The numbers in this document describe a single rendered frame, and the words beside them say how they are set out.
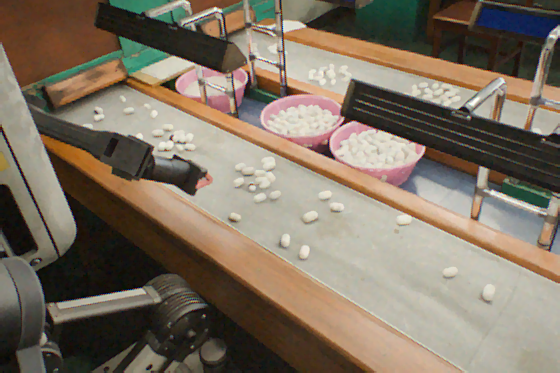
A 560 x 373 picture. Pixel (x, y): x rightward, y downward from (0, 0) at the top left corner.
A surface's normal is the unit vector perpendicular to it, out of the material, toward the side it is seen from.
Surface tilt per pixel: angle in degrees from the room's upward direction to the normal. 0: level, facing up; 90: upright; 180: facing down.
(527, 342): 0
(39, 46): 90
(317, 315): 0
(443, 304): 0
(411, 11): 90
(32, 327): 84
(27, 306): 63
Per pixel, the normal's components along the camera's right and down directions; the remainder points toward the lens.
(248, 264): -0.07, -0.81
